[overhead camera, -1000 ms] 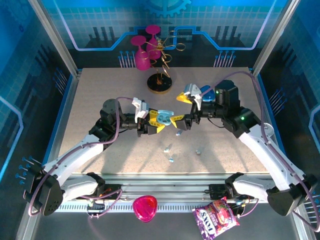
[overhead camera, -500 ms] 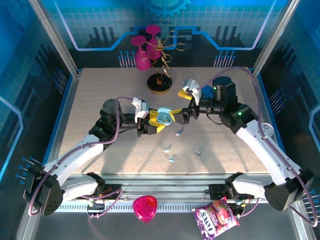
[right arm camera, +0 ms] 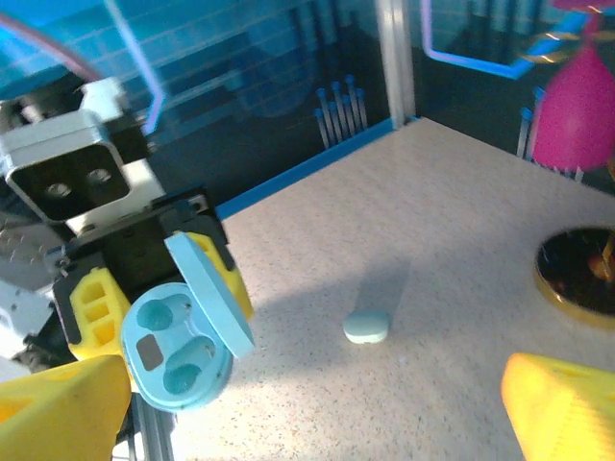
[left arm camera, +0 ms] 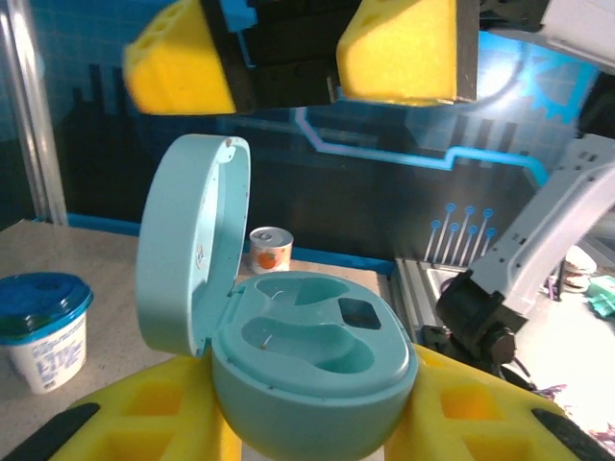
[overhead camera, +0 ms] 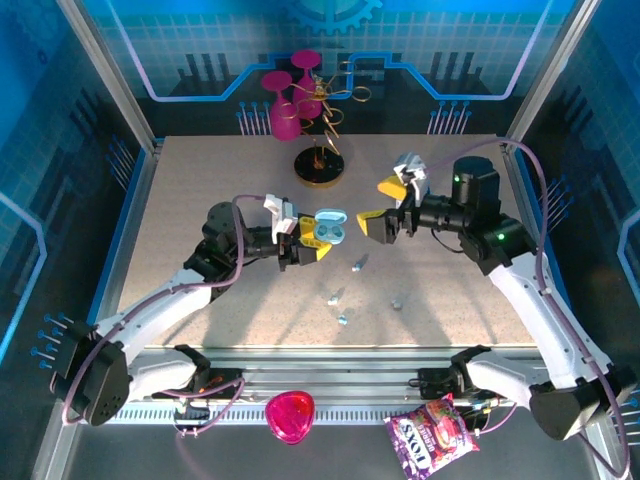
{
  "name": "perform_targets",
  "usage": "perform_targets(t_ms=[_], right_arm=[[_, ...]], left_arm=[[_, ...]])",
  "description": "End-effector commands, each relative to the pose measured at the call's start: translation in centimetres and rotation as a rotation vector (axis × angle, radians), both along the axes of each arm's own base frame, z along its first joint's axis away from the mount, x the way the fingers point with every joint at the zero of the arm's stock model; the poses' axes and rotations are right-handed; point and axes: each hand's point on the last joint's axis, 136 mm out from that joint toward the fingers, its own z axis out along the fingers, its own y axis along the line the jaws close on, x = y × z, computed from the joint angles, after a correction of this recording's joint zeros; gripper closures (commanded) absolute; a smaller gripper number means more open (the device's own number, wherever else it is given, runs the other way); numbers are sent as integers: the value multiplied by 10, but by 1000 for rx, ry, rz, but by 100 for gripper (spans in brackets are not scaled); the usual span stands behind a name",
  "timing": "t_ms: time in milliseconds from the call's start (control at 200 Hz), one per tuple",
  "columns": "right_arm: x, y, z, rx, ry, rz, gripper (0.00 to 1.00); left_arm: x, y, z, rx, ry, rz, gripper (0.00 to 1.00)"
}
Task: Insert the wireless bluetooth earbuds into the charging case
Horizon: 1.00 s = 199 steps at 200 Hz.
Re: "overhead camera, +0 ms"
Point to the light blue earbud charging case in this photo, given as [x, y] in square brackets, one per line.
[330, 217]

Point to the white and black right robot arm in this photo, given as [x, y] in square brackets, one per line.
[540, 310]

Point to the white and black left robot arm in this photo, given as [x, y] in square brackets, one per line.
[155, 315]

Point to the pink wine glass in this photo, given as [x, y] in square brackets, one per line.
[307, 102]
[286, 122]

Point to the pink heart-shaped bowl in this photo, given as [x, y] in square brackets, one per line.
[290, 417]

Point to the purple candy bag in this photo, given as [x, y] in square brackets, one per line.
[430, 435]

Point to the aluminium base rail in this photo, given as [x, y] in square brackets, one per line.
[325, 372]

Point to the aluminium frame post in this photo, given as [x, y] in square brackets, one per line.
[550, 75]
[111, 75]

